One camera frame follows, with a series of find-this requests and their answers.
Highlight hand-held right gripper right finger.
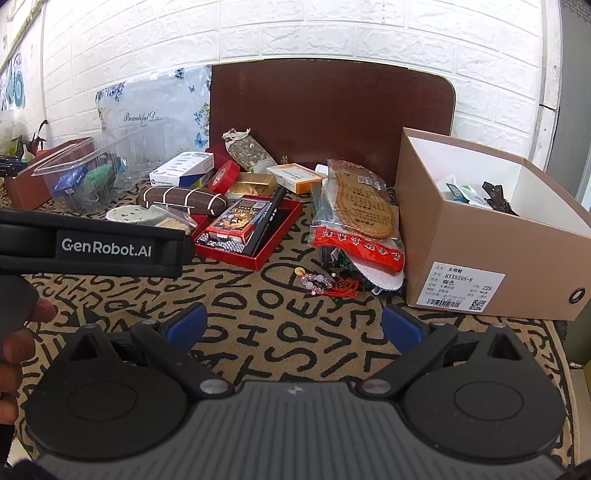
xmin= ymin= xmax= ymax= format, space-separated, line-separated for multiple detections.
xmin=359 ymin=304 xmax=526 ymax=401

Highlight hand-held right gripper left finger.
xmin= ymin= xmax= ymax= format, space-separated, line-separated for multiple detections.
xmin=65 ymin=302 xmax=235 ymax=401

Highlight white foam insole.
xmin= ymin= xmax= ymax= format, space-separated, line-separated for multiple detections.
xmin=355 ymin=264 xmax=405 ymax=293

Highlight brown cardboard shoe box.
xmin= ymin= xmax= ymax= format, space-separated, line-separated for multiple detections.
xmin=394 ymin=127 xmax=591 ymax=321

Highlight insole packet with red label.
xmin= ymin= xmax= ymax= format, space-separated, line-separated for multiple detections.
xmin=311 ymin=159 xmax=406 ymax=276

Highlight brown wooden desktop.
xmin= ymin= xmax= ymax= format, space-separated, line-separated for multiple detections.
xmin=209 ymin=59 xmax=457 ymax=188

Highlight person's left hand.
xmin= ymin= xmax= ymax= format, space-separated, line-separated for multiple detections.
xmin=0 ymin=298 xmax=57 ymax=424

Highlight white round perforated disc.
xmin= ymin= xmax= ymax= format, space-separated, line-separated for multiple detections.
xmin=106 ymin=205 xmax=160 ymax=225

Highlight bag of toothpicks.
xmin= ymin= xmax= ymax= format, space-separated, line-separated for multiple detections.
xmin=147 ymin=205 xmax=199 ymax=232

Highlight blue packet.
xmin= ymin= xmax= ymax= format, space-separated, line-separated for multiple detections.
xmin=53 ymin=166 xmax=89 ymax=197

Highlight brown case with white bands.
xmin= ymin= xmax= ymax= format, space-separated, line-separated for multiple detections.
xmin=139 ymin=185 xmax=230 ymax=217

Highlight bead charm with red tassel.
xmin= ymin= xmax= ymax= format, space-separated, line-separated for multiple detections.
xmin=294 ymin=265 xmax=362 ymax=302

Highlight clear plastic container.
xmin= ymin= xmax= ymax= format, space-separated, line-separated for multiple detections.
xmin=32 ymin=124 xmax=158 ymax=214

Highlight red tray with toothpicks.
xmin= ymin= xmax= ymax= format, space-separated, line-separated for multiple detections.
xmin=187 ymin=213 xmax=212 ymax=237

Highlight dark red box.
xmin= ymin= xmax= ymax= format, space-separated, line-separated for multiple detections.
xmin=4 ymin=137 xmax=96 ymax=211

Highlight white and blue medicine box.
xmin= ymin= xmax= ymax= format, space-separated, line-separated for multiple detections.
xmin=150 ymin=151 xmax=216 ymax=188

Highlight playing card box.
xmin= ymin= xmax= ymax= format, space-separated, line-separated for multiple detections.
xmin=205 ymin=196 xmax=271 ymax=239

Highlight red tray with steel balls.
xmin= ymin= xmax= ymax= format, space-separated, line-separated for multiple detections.
xmin=194 ymin=196 xmax=304 ymax=271

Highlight potted plant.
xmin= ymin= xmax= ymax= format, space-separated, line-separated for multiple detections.
xmin=19 ymin=119 xmax=51 ymax=158

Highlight red tape roll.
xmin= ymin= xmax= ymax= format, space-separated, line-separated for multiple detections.
xmin=207 ymin=161 xmax=241 ymax=195

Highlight white and green packets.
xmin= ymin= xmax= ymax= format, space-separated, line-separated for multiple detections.
xmin=445 ymin=174 xmax=486 ymax=204

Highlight small red box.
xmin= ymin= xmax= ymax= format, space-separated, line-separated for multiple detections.
xmin=205 ymin=143 xmax=241 ymax=167

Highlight floral plastic bag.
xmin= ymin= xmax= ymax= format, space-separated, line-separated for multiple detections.
xmin=95 ymin=65 xmax=212 ymax=158

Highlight gold box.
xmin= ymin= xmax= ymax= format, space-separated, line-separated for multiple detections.
xmin=230 ymin=172 xmax=278 ymax=198

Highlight dark brown item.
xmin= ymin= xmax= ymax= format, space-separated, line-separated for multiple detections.
xmin=481 ymin=181 xmax=520 ymax=216

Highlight herb sachet bag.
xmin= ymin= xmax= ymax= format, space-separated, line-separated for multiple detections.
xmin=222 ymin=128 xmax=278 ymax=174

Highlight white and orange medicine box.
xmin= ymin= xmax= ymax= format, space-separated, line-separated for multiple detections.
xmin=266 ymin=163 xmax=327 ymax=194

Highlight string of steel balls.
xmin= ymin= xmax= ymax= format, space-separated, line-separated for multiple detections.
xmin=196 ymin=232 xmax=246 ymax=256

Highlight black camera rig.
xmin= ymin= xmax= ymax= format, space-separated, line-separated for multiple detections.
xmin=0 ymin=156 xmax=29 ymax=179

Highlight blue wall poster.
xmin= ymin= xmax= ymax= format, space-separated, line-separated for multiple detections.
xmin=0 ymin=50 xmax=29 ymax=112

